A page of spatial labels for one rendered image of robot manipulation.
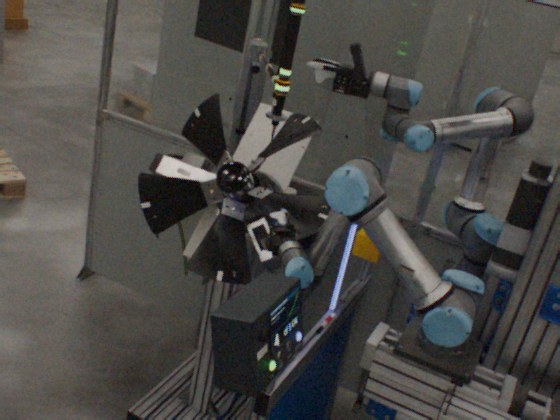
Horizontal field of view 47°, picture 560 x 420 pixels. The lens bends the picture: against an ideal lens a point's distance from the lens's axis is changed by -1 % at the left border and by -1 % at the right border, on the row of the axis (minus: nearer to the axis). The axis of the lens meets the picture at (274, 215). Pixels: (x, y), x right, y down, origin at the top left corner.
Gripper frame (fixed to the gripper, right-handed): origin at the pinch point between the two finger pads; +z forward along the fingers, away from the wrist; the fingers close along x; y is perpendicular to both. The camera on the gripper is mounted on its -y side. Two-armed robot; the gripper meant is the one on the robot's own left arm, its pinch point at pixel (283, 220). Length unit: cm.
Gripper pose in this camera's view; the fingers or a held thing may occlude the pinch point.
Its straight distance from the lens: 209.9
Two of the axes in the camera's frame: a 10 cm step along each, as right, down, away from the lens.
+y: -9.8, 0.0, -2.0
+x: -0.9, 9.0, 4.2
